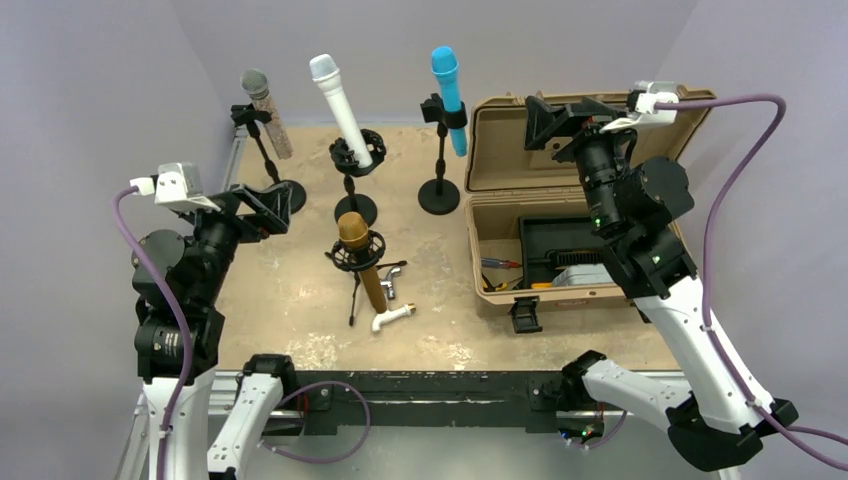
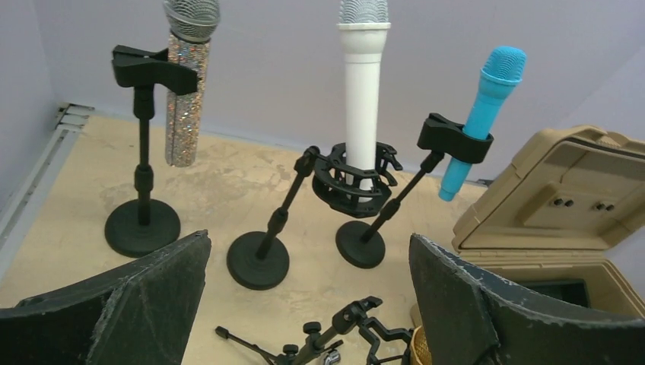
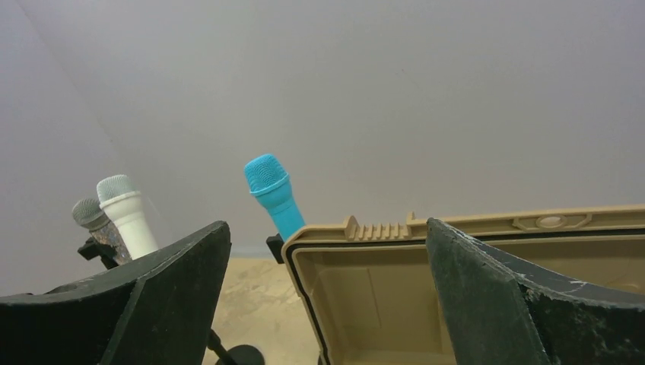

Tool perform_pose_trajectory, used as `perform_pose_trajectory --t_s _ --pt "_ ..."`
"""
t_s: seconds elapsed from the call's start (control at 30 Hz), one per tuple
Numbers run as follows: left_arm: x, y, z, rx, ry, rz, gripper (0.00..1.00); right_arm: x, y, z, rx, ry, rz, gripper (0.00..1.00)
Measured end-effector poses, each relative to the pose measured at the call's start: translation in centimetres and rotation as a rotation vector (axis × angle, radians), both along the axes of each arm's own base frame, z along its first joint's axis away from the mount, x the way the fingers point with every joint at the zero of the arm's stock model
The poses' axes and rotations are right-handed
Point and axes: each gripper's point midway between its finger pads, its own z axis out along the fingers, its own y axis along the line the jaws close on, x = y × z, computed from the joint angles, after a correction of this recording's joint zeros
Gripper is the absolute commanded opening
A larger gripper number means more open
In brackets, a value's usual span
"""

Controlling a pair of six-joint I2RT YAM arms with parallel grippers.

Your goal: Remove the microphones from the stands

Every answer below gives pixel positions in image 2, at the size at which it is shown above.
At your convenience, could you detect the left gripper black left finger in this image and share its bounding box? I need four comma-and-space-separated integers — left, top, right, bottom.
1, 230, 211, 364

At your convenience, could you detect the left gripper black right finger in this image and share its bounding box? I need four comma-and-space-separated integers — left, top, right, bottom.
408, 233, 644, 364

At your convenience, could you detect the gold microphone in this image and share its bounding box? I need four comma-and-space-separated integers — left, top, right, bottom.
409, 326, 433, 365

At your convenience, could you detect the black tripod shock mount stand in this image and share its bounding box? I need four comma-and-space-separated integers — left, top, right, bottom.
214, 296, 414, 364

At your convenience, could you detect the white microphone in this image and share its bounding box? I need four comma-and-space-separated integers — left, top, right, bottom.
337, 1, 391, 170

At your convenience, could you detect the black stand with clip left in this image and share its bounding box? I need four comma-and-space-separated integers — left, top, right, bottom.
104, 45, 181, 258

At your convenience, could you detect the black stand with clip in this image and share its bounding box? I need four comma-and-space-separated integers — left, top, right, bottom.
104, 45, 181, 258
335, 113, 494, 269

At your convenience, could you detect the black stand with clip right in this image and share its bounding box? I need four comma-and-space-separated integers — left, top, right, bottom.
335, 113, 494, 269

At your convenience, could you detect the blue microphone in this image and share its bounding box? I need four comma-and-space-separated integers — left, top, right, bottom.
438, 46, 527, 202

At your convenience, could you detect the glitter silver microphone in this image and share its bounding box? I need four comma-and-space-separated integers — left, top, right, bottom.
163, 0, 221, 167

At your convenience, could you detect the tan plastic case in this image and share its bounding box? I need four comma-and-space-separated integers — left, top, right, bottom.
452, 125, 644, 335

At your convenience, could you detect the white chrome faucet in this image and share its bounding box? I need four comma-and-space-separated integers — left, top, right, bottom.
321, 350, 342, 365

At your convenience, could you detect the black stand with shock mount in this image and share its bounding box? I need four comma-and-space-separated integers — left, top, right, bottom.
227, 142, 402, 290

